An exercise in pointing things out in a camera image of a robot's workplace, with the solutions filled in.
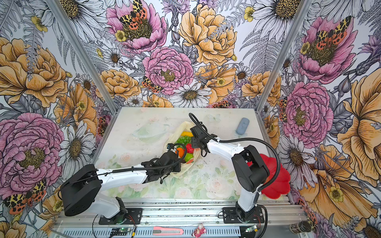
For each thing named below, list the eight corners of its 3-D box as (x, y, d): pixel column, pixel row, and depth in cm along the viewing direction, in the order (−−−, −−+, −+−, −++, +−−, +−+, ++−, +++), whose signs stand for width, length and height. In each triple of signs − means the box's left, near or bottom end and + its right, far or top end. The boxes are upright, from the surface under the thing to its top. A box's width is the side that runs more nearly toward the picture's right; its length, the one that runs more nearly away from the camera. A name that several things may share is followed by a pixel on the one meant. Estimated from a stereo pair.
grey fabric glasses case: (235, 132, 110) (236, 130, 108) (240, 118, 119) (241, 116, 116) (244, 136, 108) (245, 133, 106) (249, 121, 117) (250, 119, 114)
